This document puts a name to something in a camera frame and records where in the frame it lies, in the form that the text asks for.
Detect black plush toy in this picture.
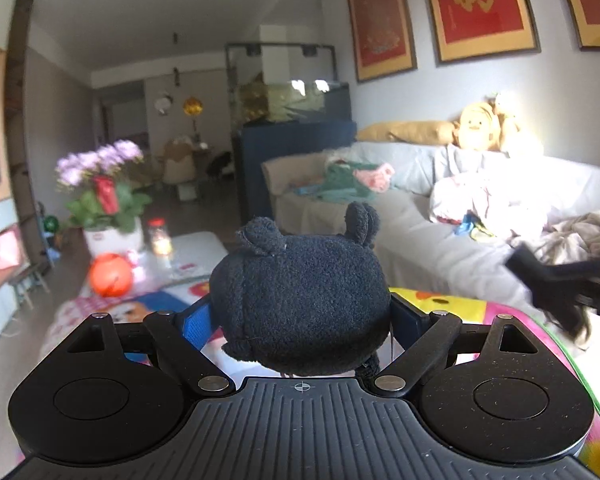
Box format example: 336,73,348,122
210,202,390,379

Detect white low table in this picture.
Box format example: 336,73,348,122
133,232,227,288

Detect red lid plastic jar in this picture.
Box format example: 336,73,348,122
148,218,173,258

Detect yellow duck plush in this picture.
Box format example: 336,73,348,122
453,96,519,154

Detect yellow pillow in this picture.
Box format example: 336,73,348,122
356,120,457,146

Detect colourful play mat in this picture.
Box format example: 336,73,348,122
14,278,600,480

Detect small wooden stool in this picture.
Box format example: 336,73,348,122
9,263,50,310

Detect white floral cloth pile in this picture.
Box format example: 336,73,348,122
429,167,550,240

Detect red framed wall picture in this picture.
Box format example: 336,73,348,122
348,0,417,82

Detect pink orchid potted plant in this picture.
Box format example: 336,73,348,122
55,140,151,258

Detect green clothes pile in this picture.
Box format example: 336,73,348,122
294,159,396,204

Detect grey covered sofa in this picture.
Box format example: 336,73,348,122
262,142,600,328

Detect glass aquarium tank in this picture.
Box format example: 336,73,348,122
224,41,352,131

